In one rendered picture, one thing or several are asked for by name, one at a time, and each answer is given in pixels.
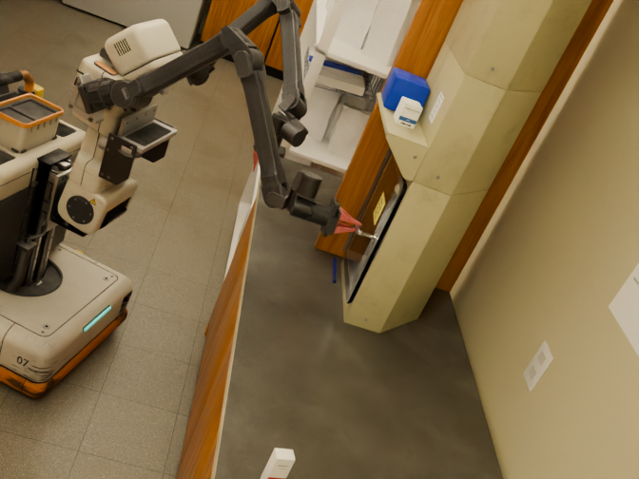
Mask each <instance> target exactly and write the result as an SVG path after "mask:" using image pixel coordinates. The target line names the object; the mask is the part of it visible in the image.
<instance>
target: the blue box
mask: <svg viewBox="0 0 639 479"><path fill-rule="evenodd" d="M430 91H431V90H430V88H429V86H428V83H427V81H426V79H424V78H422V77H419V76H417V75H415V74H412V73H410V72H407V71H405V70H402V69H399V68H397V67H393V69H392V71H391V74H390V75H389V78H388V80H387V83H386V85H385V87H384V89H383V91H382V93H381V99H382V102H383V106H384V107H386V108H388V109H391V110H394V111H396V109H397V106H398V104H399V102H400V99H401V97H402V96H403V97H406V98H409V99H411V100H414V101H417V102H419V103H420V105H421V106H422V107H423V106H424V103H425V101H426V100H427V97H428V95H429V93H430Z"/></svg>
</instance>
